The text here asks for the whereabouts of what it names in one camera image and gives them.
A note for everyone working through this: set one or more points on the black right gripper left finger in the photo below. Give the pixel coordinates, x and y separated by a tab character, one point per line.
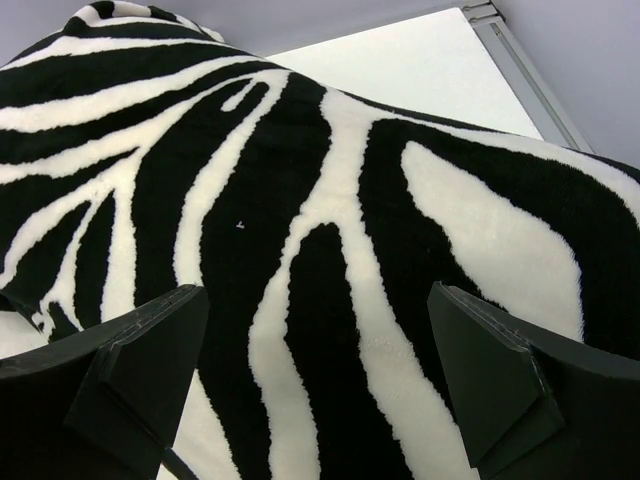
105	403

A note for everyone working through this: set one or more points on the aluminium table edge rail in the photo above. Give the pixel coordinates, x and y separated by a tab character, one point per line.
532	92

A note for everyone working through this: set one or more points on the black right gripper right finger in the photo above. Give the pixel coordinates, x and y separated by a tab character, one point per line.
530	403

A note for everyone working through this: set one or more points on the zebra and grey plush pillowcase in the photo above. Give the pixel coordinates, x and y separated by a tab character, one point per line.
140	152

